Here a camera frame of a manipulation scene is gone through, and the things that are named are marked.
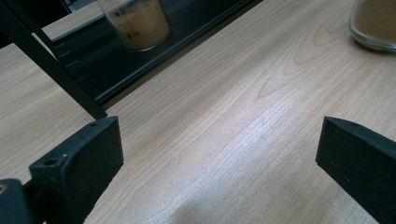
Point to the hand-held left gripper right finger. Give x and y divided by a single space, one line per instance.
361 165

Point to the black two-tier metal rack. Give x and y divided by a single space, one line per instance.
93 68

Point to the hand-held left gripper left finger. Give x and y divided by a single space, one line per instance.
84 165

